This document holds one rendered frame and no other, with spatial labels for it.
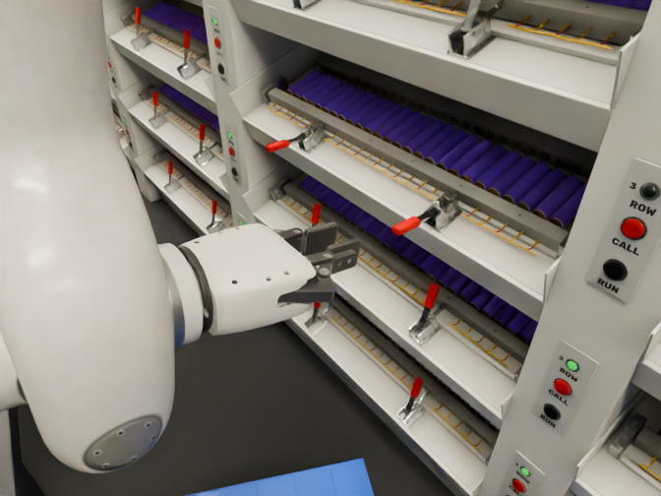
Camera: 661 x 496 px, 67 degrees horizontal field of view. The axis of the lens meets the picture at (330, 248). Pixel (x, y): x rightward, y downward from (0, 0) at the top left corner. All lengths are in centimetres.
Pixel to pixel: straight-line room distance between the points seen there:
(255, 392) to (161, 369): 78
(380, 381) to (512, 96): 59
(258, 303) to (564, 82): 31
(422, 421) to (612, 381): 41
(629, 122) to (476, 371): 39
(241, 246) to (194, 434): 65
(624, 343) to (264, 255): 33
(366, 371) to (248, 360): 31
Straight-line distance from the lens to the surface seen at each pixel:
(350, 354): 97
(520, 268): 57
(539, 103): 48
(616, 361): 54
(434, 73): 55
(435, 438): 89
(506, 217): 59
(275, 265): 43
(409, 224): 57
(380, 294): 80
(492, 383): 71
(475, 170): 65
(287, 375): 110
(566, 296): 53
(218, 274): 41
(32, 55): 27
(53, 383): 29
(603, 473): 68
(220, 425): 105
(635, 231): 46
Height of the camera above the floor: 86
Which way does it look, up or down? 37 degrees down
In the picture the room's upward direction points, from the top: straight up
